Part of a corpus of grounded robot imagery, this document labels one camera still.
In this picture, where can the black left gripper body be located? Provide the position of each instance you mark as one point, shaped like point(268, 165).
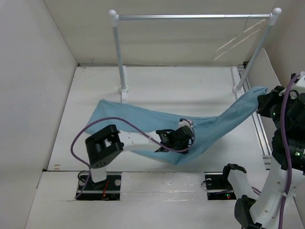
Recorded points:
point(178, 146)

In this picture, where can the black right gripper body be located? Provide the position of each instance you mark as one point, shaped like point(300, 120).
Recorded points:
point(271, 107)

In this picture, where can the light blue trousers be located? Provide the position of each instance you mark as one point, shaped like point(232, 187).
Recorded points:
point(207, 129)

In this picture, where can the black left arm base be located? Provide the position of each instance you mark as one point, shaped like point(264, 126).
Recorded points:
point(108, 190)

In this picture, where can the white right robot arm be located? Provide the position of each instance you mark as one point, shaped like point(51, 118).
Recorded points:
point(265, 210)

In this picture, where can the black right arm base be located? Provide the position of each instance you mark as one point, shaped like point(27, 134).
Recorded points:
point(217, 187)

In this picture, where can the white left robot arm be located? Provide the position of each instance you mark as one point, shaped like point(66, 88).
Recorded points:
point(105, 145)

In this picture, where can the cream plastic clothes hanger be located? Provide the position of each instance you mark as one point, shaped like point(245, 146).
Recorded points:
point(235, 50)

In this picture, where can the white metal clothes rack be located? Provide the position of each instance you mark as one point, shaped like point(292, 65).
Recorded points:
point(115, 18)

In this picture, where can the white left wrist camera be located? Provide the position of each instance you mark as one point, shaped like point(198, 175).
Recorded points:
point(185, 122)

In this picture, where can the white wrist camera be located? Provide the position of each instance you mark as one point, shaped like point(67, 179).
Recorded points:
point(299, 85)
point(185, 122)

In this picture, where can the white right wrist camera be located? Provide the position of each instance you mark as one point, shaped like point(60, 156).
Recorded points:
point(299, 85)

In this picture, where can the aluminium side rail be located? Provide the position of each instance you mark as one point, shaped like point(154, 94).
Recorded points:
point(258, 125)

